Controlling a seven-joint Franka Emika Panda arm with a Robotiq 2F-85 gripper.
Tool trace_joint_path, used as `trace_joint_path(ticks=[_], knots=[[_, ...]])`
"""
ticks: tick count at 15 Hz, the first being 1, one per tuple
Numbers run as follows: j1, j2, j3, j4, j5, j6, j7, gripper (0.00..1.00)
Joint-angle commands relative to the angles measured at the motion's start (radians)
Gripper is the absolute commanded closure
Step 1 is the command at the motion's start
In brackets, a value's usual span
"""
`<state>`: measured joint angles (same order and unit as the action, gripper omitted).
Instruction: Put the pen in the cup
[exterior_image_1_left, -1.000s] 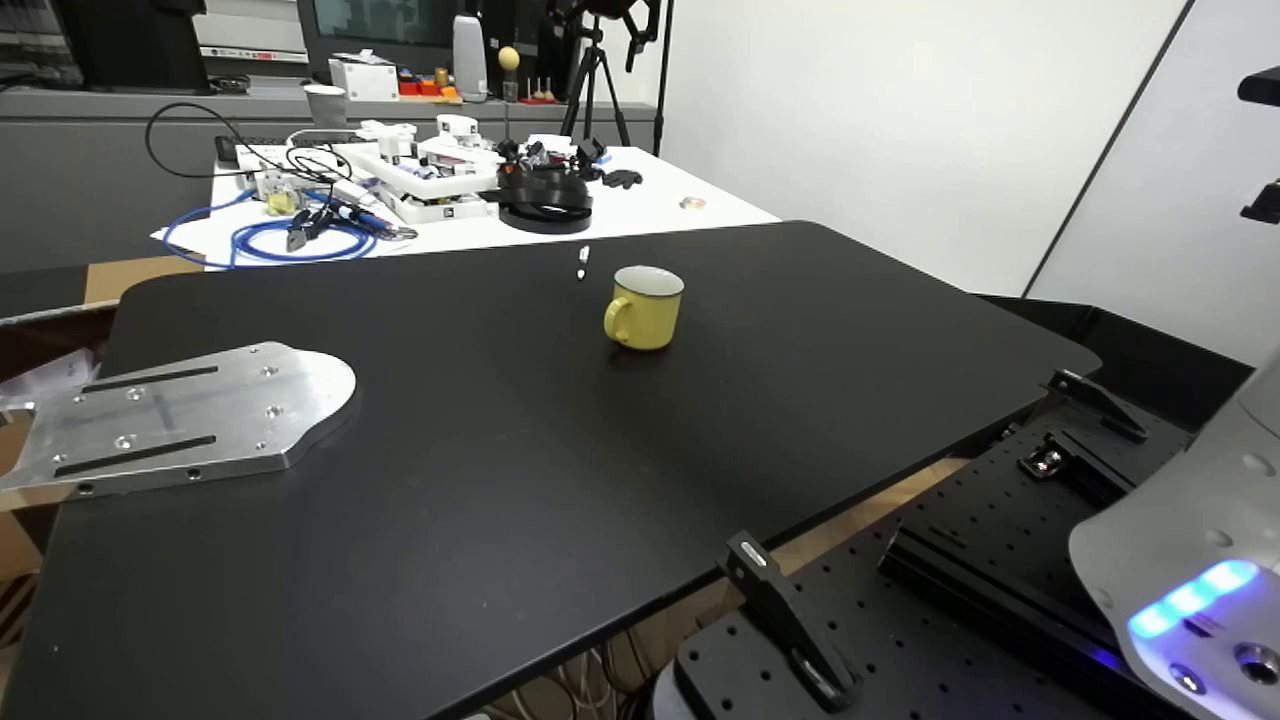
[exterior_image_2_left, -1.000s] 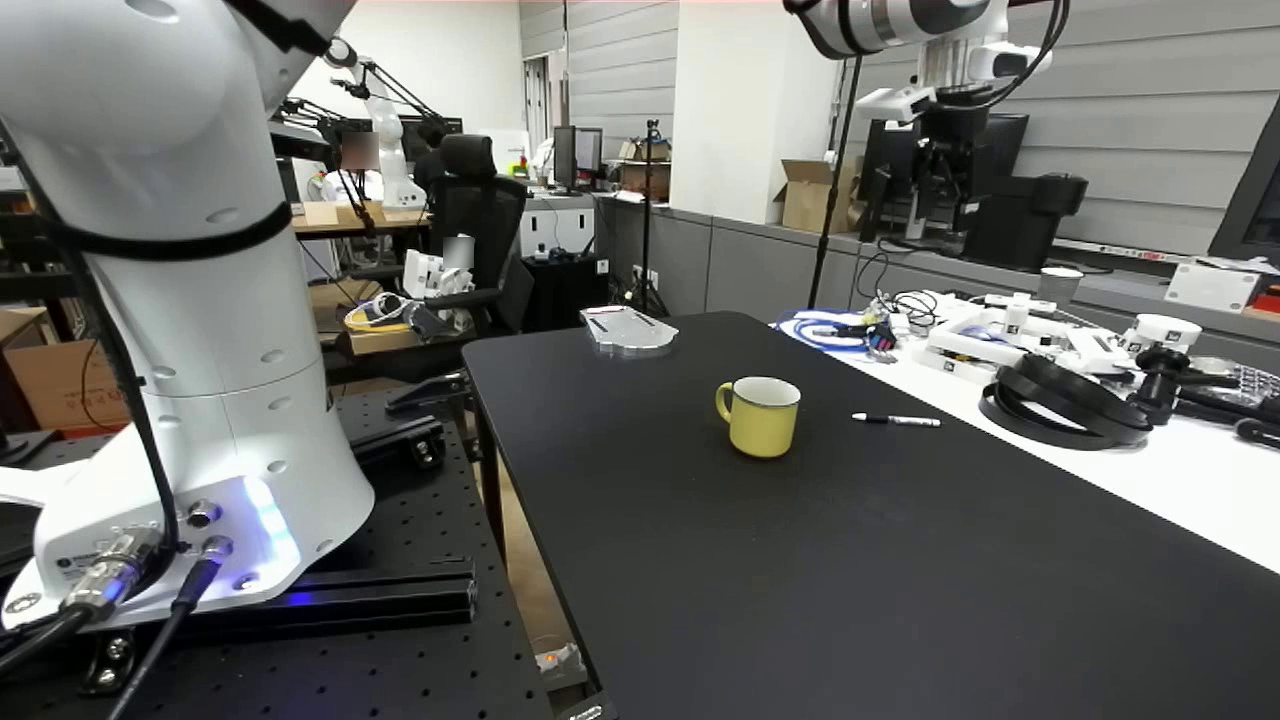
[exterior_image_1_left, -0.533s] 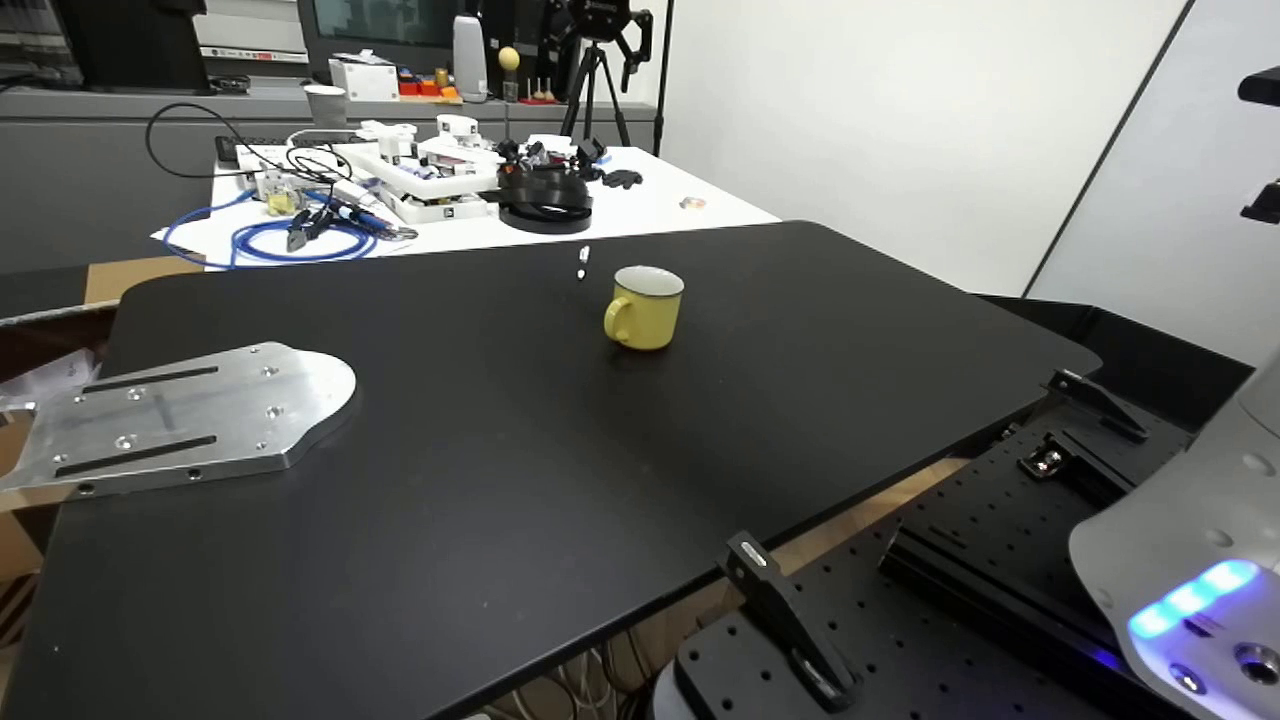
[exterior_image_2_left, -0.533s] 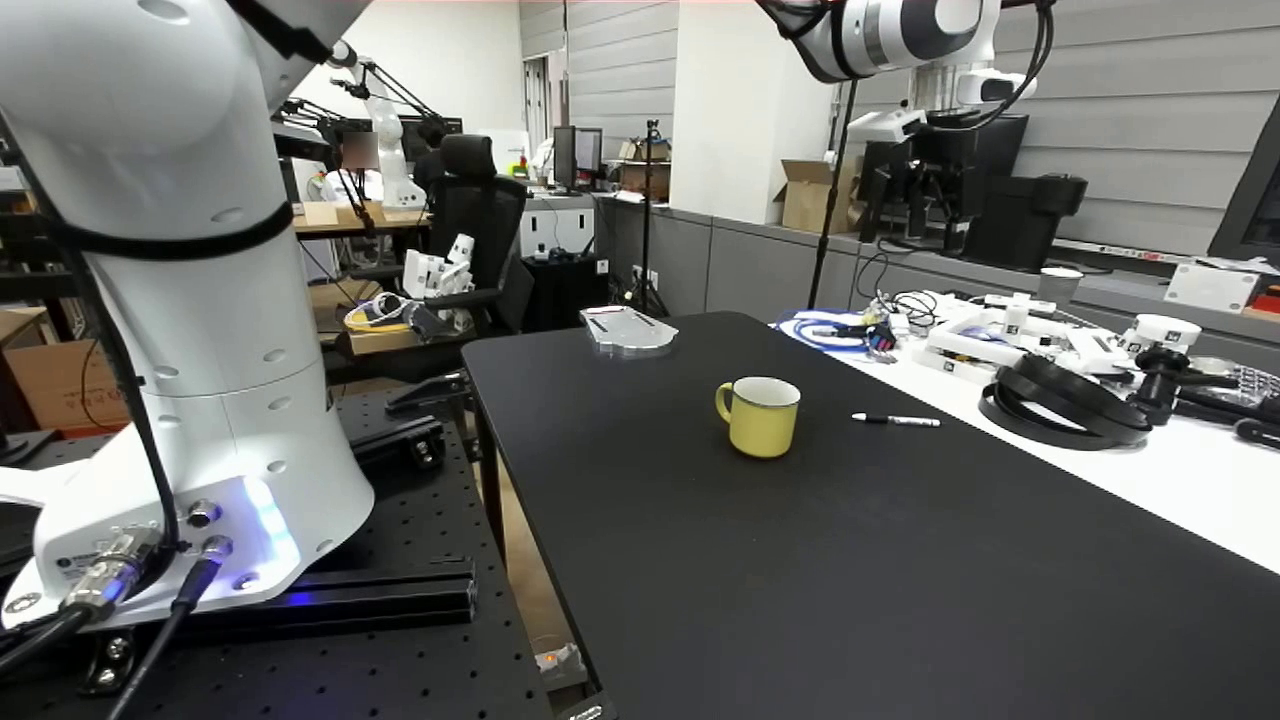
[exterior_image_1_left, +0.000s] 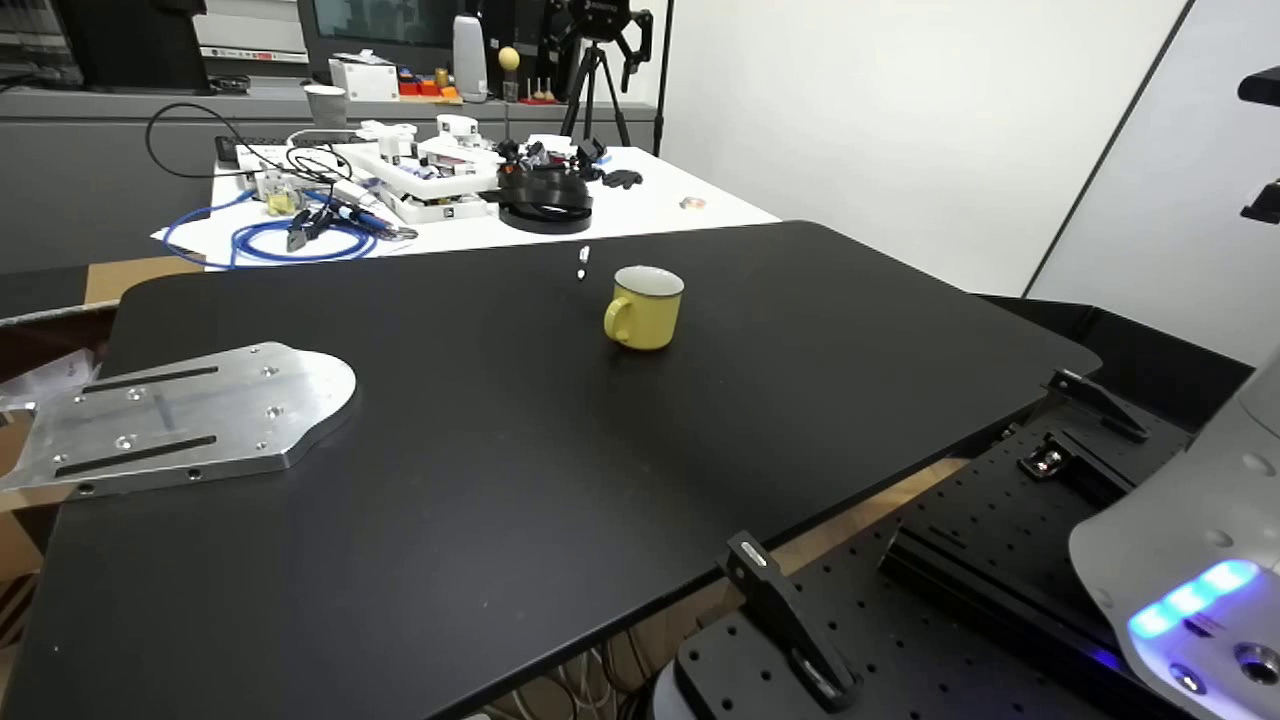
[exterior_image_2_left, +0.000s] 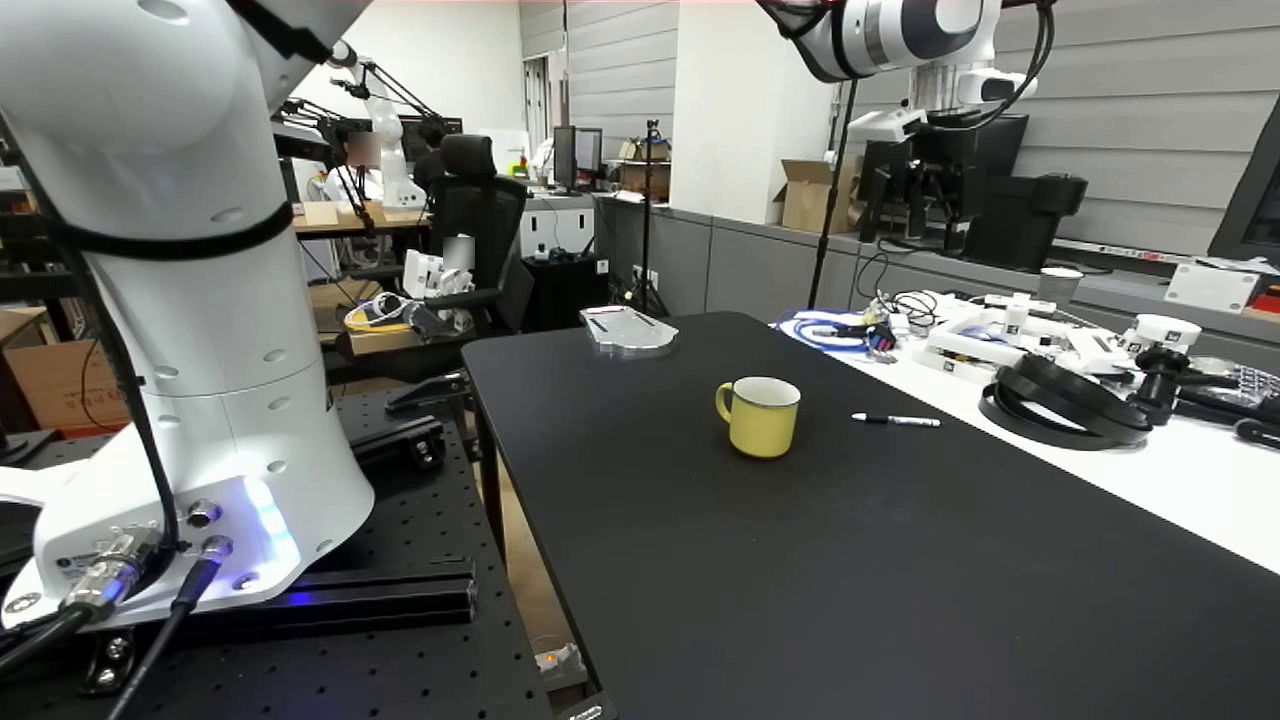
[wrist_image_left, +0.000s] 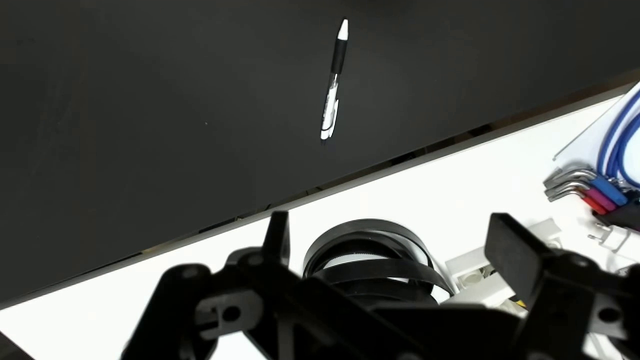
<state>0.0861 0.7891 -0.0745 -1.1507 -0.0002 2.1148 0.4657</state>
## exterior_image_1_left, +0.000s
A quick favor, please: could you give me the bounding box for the yellow enamel cup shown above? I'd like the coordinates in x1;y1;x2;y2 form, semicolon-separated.
599;264;687;356

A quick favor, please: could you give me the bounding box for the grey cup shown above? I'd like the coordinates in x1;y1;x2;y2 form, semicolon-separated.
299;79;350;129

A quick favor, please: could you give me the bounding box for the wooden board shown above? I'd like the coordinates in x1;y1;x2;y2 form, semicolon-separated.
452;451;973;720

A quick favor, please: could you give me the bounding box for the white parts tray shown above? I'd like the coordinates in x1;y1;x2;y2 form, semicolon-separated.
330;118;505;224

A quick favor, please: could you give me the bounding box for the gold ball on rod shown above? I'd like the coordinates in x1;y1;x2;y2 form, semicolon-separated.
494;46;523;153

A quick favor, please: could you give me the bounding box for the white speaker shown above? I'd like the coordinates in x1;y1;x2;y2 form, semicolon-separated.
448;14;491;106

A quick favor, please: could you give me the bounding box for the black pliers tool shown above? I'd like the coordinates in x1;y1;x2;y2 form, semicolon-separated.
278;196;350;256

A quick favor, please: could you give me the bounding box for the white carton box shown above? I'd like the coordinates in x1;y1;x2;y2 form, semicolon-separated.
322;48;398;106

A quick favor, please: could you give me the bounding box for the black Dell monitor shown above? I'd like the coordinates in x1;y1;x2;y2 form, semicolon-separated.
293;0;463;77

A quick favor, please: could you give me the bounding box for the small black clamp block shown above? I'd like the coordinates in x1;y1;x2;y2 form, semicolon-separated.
1014;435;1089;490

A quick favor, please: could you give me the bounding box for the black optical breadboard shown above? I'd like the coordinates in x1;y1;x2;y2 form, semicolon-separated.
651;395;1202;720

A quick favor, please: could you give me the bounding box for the black toggle clamp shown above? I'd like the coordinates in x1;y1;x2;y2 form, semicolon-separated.
1048;365;1150;445

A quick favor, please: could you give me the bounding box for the silver metal mounting plate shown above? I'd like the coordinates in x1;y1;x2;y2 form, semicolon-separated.
0;340;360;503

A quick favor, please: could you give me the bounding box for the flat cardboard sheet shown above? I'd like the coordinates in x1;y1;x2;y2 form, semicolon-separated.
0;252;208;324

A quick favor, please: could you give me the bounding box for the black bulky equipment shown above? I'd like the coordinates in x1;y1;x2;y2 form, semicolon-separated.
52;0;213;95

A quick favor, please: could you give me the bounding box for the blue cable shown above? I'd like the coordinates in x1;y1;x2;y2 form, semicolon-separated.
150;186;382;271

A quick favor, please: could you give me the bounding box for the black camera tripod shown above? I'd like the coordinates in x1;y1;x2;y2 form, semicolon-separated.
561;0;658;153

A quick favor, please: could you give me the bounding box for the black aluminium rail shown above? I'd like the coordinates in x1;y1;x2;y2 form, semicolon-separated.
875;496;1137;671

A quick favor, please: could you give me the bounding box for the thin black cable loop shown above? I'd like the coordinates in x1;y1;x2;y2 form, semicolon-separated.
138;95;253;186

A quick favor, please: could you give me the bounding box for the black wall bracket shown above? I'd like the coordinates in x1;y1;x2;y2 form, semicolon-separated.
1237;177;1280;230
1237;66;1280;114

